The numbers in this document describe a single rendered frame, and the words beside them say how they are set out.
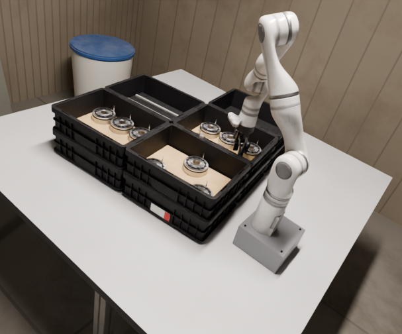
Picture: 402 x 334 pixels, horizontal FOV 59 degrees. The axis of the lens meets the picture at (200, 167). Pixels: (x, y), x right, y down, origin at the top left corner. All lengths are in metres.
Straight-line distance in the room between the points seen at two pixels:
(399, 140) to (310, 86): 0.77
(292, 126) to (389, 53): 1.80
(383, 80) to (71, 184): 2.23
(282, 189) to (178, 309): 0.50
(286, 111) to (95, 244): 0.77
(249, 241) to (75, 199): 0.68
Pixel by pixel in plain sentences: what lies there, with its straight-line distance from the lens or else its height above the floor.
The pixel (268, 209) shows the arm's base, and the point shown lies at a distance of 1.25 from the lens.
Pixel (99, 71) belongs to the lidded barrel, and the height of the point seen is 0.51.
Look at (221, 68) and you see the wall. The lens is 3.45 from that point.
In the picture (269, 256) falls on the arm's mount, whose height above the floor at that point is 0.76.
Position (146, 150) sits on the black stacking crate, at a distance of 1.44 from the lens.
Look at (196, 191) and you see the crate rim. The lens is 1.20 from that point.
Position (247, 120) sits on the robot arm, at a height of 1.06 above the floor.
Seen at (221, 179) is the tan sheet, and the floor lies 0.83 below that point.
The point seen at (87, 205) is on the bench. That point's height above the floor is 0.70.
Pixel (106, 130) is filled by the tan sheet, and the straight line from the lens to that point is 1.62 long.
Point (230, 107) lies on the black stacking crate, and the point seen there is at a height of 0.83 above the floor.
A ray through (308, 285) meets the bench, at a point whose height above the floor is 0.70.
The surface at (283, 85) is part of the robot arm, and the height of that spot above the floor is 1.32.
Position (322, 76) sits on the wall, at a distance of 3.02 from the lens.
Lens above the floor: 1.69
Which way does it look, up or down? 36 degrees down
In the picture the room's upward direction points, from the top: 14 degrees clockwise
